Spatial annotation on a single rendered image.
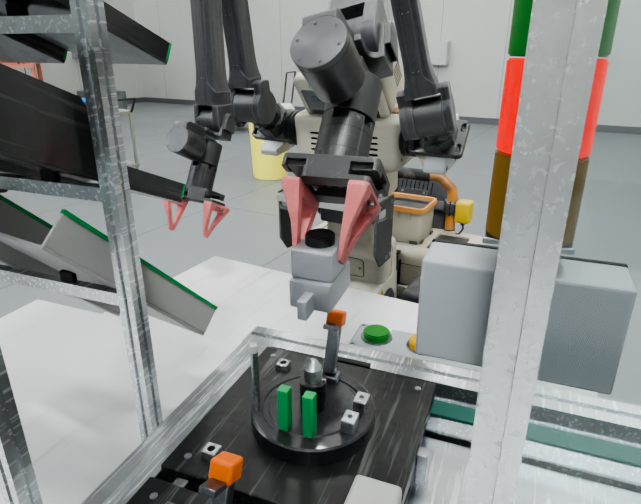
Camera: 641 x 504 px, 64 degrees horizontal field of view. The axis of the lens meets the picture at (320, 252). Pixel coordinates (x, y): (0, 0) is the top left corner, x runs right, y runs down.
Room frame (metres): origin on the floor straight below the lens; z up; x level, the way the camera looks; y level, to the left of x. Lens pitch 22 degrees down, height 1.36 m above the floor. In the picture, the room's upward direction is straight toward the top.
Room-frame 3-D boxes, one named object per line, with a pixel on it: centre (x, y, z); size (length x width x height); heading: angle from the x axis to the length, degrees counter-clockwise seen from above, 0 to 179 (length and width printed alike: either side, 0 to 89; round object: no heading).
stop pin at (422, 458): (0.42, -0.11, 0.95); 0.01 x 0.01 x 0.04; 69
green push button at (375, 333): (0.66, -0.08, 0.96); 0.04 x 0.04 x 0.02
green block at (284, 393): (0.43, 0.04, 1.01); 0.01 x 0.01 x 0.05; 69
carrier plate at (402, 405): (0.47, 0.01, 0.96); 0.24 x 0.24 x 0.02; 69
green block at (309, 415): (0.42, 0.01, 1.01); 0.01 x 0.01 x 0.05; 69
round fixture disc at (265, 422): (0.47, 0.01, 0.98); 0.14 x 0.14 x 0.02
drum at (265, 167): (5.72, 0.56, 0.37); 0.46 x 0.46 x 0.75
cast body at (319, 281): (0.47, 0.00, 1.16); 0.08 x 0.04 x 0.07; 159
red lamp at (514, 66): (0.29, -0.13, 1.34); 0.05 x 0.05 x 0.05
